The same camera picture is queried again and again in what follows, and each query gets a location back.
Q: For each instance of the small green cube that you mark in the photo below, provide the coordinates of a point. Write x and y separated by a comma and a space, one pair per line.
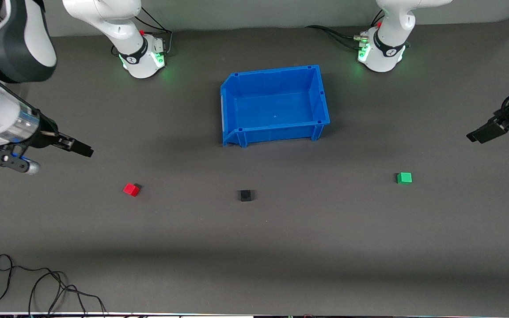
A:
404, 178

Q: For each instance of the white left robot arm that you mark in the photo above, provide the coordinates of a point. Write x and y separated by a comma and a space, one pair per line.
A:
387, 26

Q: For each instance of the blue plastic storage bin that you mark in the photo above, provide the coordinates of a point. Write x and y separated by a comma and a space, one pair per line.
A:
276, 106

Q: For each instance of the small red cube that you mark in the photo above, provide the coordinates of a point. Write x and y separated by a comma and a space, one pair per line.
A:
131, 190

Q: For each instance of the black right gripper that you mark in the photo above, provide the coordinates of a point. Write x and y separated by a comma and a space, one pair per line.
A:
46, 136

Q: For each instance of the small black cube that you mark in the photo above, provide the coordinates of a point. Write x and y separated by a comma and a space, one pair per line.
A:
245, 195

